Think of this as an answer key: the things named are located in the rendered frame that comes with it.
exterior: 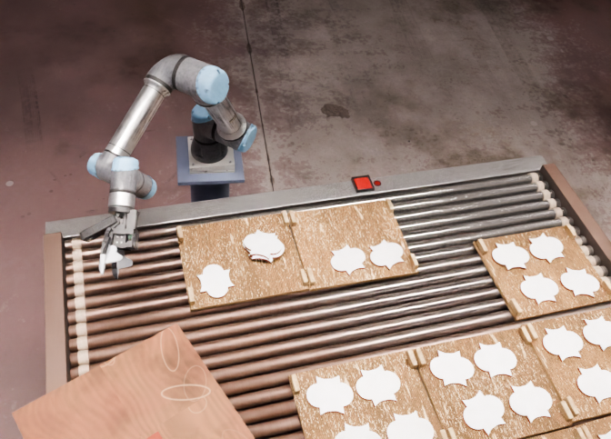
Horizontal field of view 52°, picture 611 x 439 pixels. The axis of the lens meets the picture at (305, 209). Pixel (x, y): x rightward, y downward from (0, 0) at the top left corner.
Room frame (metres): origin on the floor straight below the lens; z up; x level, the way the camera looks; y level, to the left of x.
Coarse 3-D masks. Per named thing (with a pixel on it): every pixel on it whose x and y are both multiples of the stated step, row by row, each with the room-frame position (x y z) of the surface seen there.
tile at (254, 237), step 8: (256, 232) 1.38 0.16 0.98; (248, 240) 1.33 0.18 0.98; (256, 240) 1.34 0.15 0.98; (264, 240) 1.34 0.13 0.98; (272, 240) 1.35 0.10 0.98; (248, 248) 1.30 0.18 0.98; (256, 248) 1.30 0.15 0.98; (264, 248) 1.31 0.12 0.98; (272, 248) 1.31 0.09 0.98; (280, 248) 1.32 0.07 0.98; (264, 256) 1.28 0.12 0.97
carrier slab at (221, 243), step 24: (264, 216) 1.48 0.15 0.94; (192, 240) 1.32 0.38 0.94; (216, 240) 1.34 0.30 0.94; (240, 240) 1.36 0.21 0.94; (288, 240) 1.39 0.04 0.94; (192, 264) 1.22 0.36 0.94; (240, 264) 1.25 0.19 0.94; (264, 264) 1.27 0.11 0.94; (288, 264) 1.28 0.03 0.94; (240, 288) 1.15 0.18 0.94; (264, 288) 1.17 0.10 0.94; (288, 288) 1.19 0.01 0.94
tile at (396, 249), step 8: (384, 240) 1.46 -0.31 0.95; (376, 248) 1.41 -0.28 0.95; (384, 248) 1.42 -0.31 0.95; (392, 248) 1.43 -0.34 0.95; (400, 248) 1.43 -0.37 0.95; (376, 256) 1.38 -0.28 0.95; (384, 256) 1.38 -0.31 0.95; (392, 256) 1.39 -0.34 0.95; (400, 256) 1.39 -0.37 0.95; (376, 264) 1.34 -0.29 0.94; (384, 264) 1.34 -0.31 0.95; (392, 264) 1.35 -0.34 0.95
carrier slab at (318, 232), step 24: (288, 216) 1.50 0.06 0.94; (312, 216) 1.52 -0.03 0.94; (336, 216) 1.54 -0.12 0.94; (360, 216) 1.56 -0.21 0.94; (384, 216) 1.58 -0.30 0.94; (312, 240) 1.41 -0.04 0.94; (336, 240) 1.43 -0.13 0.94; (360, 240) 1.45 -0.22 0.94; (312, 264) 1.30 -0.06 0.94; (408, 264) 1.37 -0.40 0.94; (312, 288) 1.20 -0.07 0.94
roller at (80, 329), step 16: (576, 240) 1.64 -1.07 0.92; (464, 256) 1.47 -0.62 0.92; (432, 272) 1.38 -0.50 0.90; (336, 288) 1.24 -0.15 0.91; (240, 304) 1.11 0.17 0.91; (256, 304) 1.13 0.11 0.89; (112, 320) 0.97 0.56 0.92; (128, 320) 0.98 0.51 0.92; (144, 320) 0.99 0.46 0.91; (160, 320) 1.00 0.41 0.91
